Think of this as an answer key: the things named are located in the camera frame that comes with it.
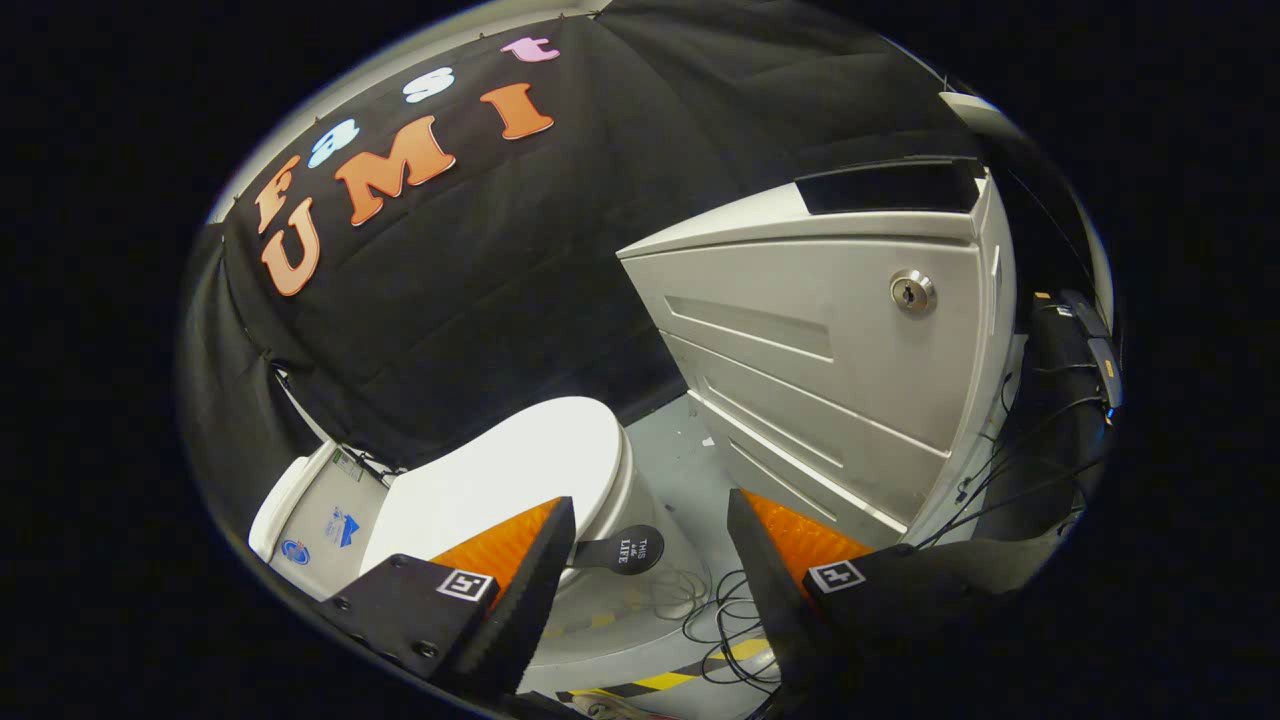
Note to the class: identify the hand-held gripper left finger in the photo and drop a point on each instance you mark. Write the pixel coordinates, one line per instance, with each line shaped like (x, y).
(535, 590)

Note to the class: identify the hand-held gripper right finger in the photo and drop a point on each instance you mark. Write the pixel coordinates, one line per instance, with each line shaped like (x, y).
(770, 590)

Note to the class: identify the white toilet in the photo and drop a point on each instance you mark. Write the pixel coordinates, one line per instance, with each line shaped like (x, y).
(310, 520)

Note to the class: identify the yellow black floor tape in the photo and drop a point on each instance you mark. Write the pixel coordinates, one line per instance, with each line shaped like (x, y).
(665, 680)

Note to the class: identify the white drawer cabinet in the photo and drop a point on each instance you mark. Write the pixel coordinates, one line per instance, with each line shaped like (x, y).
(800, 330)

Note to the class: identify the black backdrop cloth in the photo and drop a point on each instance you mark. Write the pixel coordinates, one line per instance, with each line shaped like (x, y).
(500, 300)

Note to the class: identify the dark device with blue light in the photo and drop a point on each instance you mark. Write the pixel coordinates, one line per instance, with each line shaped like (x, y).
(1095, 350)

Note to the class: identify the black plastic holder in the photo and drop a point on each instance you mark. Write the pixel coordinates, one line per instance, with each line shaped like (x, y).
(890, 187)

